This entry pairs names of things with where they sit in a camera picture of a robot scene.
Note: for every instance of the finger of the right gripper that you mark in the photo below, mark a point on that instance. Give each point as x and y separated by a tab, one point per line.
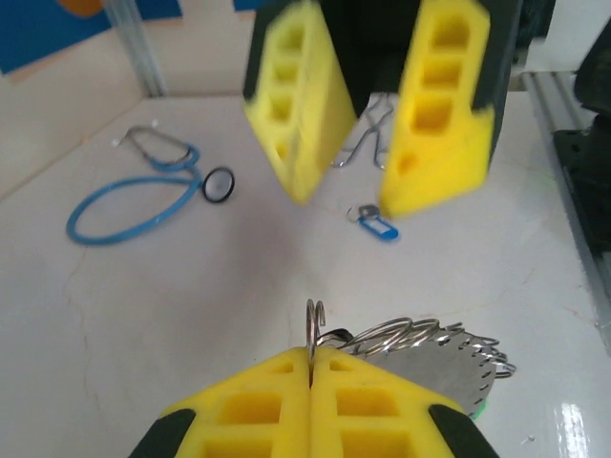
439	143
296	119

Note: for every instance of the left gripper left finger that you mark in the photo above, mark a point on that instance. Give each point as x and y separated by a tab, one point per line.
238	420

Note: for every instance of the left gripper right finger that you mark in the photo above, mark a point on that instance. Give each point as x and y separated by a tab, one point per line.
382	420

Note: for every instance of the metal keyring disc with keys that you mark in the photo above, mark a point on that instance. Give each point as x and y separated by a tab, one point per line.
429	372

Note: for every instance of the key with blue tag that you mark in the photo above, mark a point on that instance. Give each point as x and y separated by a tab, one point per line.
377	228

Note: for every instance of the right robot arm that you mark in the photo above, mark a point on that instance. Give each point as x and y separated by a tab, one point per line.
596	81

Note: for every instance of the blue stethoscope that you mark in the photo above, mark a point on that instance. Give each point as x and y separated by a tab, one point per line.
218	185

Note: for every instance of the aluminium frame rail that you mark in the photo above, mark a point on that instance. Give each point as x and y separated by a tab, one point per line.
541	119

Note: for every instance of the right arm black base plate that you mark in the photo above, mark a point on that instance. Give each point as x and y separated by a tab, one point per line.
587	191

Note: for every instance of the aluminium frame post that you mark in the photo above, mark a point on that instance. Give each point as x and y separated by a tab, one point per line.
138	47

